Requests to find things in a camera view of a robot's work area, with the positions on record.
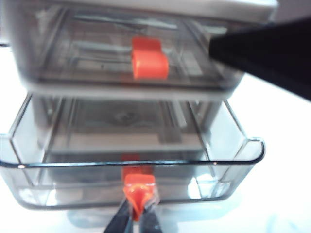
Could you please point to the white plastic drawer cabinet frame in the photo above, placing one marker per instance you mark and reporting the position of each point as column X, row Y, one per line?
column 121, row 93

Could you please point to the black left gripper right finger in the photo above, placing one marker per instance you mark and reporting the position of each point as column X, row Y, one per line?
column 150, row 221

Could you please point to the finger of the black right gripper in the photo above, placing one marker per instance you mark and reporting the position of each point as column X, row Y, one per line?
column 267, row 53

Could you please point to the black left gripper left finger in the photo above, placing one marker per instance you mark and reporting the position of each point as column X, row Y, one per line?
column 122, row 218

